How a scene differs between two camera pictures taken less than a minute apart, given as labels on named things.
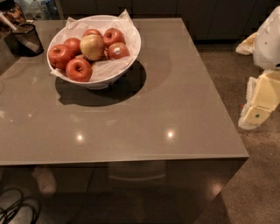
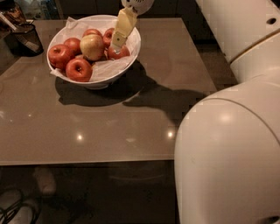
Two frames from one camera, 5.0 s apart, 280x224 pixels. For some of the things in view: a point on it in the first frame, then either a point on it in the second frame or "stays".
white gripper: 268,44 to 139,4
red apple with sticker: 117,50 stays
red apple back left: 73,45 stays
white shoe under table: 45,179 stays
